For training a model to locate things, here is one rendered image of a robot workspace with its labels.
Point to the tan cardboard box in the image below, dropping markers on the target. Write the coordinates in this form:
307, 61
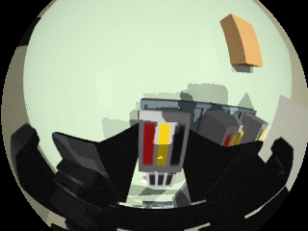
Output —
243, 45

